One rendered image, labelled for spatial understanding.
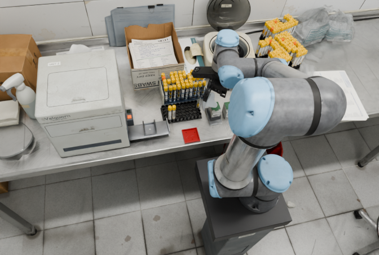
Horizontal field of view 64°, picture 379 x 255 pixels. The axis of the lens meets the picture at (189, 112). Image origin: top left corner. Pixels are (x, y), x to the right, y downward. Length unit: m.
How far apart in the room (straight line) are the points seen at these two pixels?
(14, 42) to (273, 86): 1.21
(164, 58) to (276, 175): 0.82
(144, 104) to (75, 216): 1.03
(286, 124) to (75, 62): 0.84
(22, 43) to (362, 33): 1.82
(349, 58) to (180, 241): 1.46
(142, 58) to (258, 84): 0.99
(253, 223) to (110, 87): 0.69
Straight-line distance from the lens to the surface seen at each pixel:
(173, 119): 1.33
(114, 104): 1.05
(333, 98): 0.62
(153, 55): 1.52
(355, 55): 1.93
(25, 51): 1.48
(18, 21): 1.64
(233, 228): 1.13
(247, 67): 0.97
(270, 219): 1.17
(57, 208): 2.22
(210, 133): 1.33
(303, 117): 0.59
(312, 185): 2.39
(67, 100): 1.09
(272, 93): 0.57
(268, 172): 0.96
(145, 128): 1.29
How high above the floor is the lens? 2.01
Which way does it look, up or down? 55 degrees down
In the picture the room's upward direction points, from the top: 7 degrees clockwise
